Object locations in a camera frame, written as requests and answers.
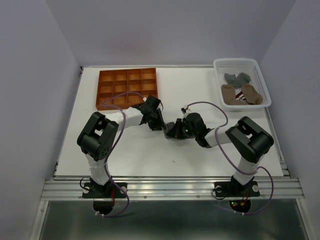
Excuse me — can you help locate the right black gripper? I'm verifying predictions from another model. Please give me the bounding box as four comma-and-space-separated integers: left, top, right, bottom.
165, 118, 198, 139

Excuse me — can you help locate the dark grey sock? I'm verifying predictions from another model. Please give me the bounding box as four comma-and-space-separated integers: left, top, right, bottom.
163, 122, 177, 139

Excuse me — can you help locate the grey sock pair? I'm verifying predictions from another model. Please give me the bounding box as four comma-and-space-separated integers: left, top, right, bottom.
224, 72, 251, 89

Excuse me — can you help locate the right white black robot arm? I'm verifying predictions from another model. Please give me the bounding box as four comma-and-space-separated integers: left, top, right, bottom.
162, 113, 274, 199

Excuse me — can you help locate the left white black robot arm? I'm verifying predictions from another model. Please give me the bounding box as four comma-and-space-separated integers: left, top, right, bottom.
77, 95, 164, 197

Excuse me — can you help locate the orange compartment tray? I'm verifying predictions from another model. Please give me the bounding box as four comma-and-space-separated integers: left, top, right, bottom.
95, 68, 158, 111

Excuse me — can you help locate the brown sock left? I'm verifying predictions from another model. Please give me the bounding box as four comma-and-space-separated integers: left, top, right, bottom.
221, 84, 246, 106

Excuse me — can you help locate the brown sock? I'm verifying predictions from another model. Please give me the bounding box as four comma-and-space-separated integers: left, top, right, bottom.
241, 83, 263, 105
221, 84, 246, 106

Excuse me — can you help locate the red white striped sock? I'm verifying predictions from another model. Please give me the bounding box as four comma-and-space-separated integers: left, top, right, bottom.
235, 91, 247, 104

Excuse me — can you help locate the white plastic basket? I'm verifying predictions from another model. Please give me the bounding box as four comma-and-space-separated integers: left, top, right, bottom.
213, 58, 272, 112

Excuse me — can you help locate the brown sock right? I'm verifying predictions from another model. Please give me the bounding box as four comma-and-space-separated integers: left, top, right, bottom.
241, 83, 263, 105

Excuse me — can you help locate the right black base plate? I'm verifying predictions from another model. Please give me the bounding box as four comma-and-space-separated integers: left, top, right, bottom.
214, 181, 260, 198

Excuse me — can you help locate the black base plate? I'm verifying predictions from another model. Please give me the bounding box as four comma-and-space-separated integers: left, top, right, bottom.
214, 181, 260, 198
81, 181, 129, 200

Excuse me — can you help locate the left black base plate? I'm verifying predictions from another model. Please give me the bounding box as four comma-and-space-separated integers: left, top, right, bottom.
81, 181, 129, 200

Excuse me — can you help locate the aluminium rail frame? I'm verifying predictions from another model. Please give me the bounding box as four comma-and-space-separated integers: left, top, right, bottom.
30, 67, 318, 240

